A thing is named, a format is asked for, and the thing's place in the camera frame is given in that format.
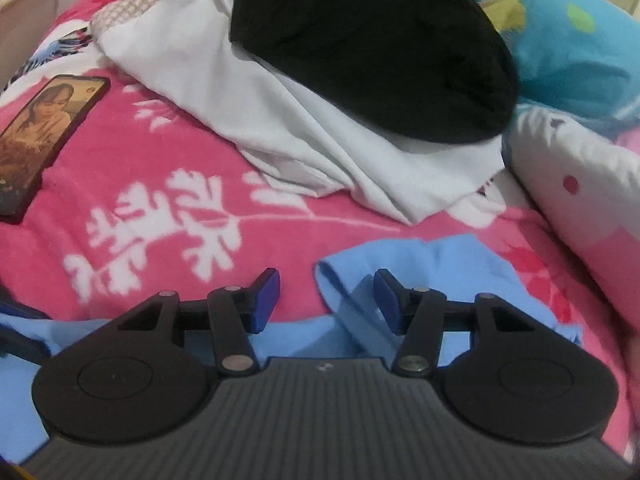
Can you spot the pink floral blanket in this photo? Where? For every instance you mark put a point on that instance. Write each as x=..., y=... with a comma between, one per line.
x=150, y=150

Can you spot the blue cartoon print pillow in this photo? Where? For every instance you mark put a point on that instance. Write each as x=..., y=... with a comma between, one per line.
x=575, y=50

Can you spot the white garment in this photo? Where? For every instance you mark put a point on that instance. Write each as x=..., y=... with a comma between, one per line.
x=210, y=85

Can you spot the light wooden nightstand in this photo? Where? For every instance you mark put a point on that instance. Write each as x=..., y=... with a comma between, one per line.
x=25, y=15

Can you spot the beige dotted cloth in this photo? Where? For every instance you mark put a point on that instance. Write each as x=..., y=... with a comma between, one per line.
x=120, y=12

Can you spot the pink grey white quilt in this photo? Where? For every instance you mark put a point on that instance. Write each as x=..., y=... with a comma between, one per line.
x=575, y=170

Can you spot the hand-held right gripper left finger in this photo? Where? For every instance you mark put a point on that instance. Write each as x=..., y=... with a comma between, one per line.
x=265, y=305

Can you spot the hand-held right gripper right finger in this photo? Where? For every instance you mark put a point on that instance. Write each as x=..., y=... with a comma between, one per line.
x=389, y=305

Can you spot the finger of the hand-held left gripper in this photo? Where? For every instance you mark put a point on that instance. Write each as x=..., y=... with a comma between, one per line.
x=10, y=310

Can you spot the black smartphone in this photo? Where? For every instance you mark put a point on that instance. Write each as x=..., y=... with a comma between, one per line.
x=40, y=130

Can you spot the black garment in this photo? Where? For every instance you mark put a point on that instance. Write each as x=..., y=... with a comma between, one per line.
x=375, y=50

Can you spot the light blue t-shirt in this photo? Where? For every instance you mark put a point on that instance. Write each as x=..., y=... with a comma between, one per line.
x=450, y=265

